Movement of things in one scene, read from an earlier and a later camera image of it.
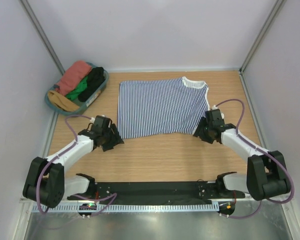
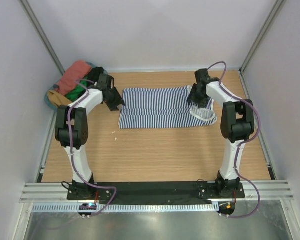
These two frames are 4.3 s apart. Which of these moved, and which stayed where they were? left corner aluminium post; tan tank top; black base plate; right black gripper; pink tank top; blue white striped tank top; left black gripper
Moved: right black gripper; blue white striped tank top; left black gripper
Stayed: left corner aluminium post; pink tank top; black base plate; tan tank top
